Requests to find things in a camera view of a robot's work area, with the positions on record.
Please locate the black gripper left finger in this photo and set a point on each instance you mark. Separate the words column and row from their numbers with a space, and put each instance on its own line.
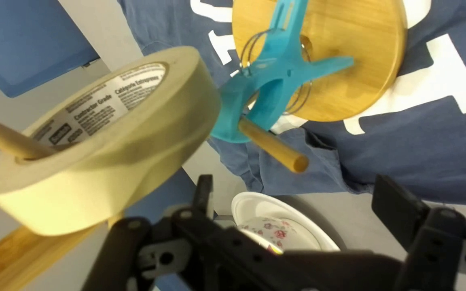
column 202, row 192

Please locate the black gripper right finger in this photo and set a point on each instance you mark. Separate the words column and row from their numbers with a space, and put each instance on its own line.
column 398, row 208

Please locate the blue plastic clamp peg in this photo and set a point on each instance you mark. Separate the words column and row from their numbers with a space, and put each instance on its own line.
column 262, row 90

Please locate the wooden peg rack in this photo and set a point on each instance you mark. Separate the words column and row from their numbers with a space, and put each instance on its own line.
column 369, row 31

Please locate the blue printed t-shirt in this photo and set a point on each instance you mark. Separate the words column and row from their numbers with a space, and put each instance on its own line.
column 414, row 134

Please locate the white bowl with balls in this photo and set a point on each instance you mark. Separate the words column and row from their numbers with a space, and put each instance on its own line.
column 277, row 225

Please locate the white plate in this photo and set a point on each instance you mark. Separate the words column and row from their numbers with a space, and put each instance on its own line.
column 314, row 215

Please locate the masking tape roll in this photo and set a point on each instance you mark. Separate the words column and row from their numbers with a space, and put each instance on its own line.
column 113, row 142

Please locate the blue chair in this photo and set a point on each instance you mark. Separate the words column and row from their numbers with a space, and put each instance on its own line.
column 37, row 44

